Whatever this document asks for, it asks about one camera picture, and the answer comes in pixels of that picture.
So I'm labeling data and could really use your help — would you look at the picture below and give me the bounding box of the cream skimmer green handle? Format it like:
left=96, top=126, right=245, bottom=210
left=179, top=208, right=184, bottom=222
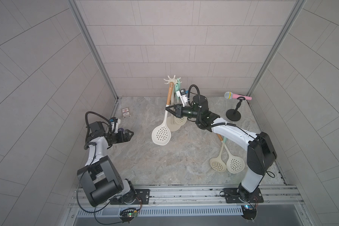
left=174, top=78, right=186, bottom=126

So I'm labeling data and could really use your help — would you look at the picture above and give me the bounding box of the cream utensil rack stand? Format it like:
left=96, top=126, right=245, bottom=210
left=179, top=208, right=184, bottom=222
left=163, top=74, right=183, bottom=132

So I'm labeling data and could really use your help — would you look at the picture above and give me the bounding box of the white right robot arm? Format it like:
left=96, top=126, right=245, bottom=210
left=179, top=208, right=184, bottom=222
left=166, top=94, right=277, bottom=202

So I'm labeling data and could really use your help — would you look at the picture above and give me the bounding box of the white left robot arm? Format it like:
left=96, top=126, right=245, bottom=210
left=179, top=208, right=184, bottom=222
left=77, top=111, right=137, bottom=207

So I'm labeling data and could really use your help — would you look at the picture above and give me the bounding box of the small red white card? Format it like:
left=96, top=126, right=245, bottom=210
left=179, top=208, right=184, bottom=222
left=121, top=107, right=131, bottom=118

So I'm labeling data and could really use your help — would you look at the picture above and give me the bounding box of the pink toy microphone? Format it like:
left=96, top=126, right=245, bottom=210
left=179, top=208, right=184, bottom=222
left=224, top=92, right=252, bottom=100

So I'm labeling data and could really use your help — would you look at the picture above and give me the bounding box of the left green circuit board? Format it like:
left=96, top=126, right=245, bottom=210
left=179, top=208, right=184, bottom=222
left=119, top=208, right=139, bottom=222

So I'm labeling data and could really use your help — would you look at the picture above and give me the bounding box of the green circuit board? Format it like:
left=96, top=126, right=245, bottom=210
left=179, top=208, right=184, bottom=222
left=119, top=208, right=139, bottom=222
left=241, top=205, right=257, bottom=221

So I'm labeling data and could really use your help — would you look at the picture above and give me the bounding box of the right green circuit board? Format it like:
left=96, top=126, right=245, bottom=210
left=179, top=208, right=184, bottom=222
left=241, top=205, right=257, bottom=221

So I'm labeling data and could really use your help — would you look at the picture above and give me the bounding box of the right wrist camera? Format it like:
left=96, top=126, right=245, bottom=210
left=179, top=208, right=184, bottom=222
left=176, top=89, right=189, bottom=107

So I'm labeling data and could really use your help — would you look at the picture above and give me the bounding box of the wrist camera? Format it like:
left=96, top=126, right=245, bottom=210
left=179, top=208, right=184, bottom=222
left=176, top=89, right=189, bottom=107
left=109, top=117, right=121, bottom=134

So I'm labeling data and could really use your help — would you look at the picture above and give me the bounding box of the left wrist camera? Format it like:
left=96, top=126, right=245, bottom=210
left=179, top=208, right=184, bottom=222
left=109, top=117, right=121, bottom=134

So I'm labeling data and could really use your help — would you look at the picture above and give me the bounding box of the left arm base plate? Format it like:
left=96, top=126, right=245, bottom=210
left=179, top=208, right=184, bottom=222
left=110, top=189, right=150, bottom=205

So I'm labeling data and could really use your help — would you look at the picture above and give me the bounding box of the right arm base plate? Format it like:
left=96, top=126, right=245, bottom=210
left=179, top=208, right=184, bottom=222
left=219, top=188, right=264, bottom=204

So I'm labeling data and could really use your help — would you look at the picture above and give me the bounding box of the aluminium mounting rail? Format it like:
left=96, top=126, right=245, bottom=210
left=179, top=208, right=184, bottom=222
left=65, top=185, right=304, bottom=222

